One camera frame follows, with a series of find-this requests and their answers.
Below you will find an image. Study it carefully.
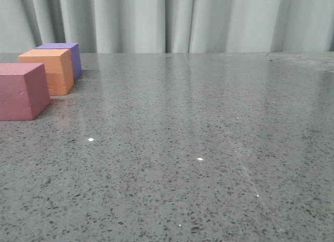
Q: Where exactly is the pink foam cube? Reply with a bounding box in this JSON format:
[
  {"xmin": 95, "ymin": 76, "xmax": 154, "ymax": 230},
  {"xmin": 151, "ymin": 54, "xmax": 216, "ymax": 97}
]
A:
[{"xmin": 1, "ymin": 63, "xmax": 51, "ymax": 121}]

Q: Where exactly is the purple foam cube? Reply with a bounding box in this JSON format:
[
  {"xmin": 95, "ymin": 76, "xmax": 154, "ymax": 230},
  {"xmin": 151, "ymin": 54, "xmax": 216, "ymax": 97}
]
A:
[{"xmin": 37, "ymin": 43, "xmax": 82, "ymax": 80}]

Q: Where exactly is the orange foam cube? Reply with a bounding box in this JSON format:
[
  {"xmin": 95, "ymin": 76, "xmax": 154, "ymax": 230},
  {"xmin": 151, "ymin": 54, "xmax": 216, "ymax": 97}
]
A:
[{"xmin": 18, "ymin": 49, "xmax": 74, "ymax": 95}]

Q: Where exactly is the grey-green curtain backdrop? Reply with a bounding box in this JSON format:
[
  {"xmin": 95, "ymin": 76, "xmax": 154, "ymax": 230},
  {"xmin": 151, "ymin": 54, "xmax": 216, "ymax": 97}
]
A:
[{"xmin": 1, "ymin": 0, "xmax": 333, "ymax": 53}]

